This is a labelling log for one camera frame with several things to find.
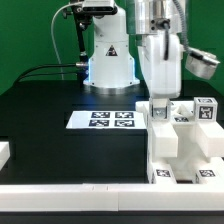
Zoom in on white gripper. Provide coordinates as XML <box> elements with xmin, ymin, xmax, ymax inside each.
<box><xmin>138</xmin><ymin>32</ymin><xmax>182</xmax><ymax>120</ymax></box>

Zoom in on white chair back frame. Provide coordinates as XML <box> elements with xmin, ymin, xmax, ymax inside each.
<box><xmin>136</xmin><ymin>97</ymin><xmax>224</xmax><ymax>158</ymax></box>

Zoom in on small white tagged cube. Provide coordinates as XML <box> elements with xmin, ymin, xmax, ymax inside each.
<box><xmin>194</xmin><ymin>97</ymin><xmax>218</xmax><ymax>122</ymax></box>
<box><xmin>152</xmin><ymin>99</ymin><xmax>168</xmax><ymax>119</ymax></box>

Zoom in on white chair seat block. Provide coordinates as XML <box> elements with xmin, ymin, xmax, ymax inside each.
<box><xmin>169</xmin><ymin>117</ymin><xmax>198</xmax><ymax>183</ymax></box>

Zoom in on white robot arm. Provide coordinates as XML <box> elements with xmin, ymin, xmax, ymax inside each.
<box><xmin>81</xmin><ymin>0</ymin><xmax>186</xmax><ymax>120</ymax></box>

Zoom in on white base tag sheet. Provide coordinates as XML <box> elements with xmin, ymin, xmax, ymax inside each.
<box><xmin>66</xmin><ymin>111</ymin><xmax>146</xmax><ymax>130</ymax></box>

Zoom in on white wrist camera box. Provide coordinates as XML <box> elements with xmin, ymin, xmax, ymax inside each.
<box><xmin>185</xmin><ymin>48</ymin><xmax>220</xmax><ymax>80</ymax></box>

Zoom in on overhead camera on stand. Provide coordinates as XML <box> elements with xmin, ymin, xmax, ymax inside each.
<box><xmin>74</xmin><ymin>0</ymin><xmax>117</xmax><ymax>15</ymax></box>

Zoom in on white front fence rail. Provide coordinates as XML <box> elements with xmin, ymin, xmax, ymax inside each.
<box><xmin>0</xmin><ymin>184</ymin><xmax>224</xmax><ymax>212</ymax></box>

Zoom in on white fence rail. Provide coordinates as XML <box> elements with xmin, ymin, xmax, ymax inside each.
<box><xmin>0</xmin><ymin>142</ymin><xmax>10</xmax><ymax>170</ymax></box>
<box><xmin>0</xmin><ymin>184</ymin><xmax>224</xmax><ymax>212</ymax></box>

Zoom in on black camera stand pole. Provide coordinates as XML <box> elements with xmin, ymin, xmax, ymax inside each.
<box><xmin>68</xmin><ymin>3</ymin><xmax>91</xmax><ymax>83</ymax></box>

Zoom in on black cables on table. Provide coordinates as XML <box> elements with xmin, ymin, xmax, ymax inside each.
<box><xmin>14</xmin><ymin>61</ymin><xmax>89</xmax><ymax>84</ymax></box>

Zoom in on grey cable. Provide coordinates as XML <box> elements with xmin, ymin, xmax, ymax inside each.
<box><xmin>50</xmin><ymin>1</ymin><xmax>84</xmax><ymax>81</ymax></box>

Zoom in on white left fence rail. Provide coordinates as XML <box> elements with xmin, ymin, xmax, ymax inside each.
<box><xmin>0</xmin><ymin>142</ymin><xmax>10</xmax><ymax>170</ymax></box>

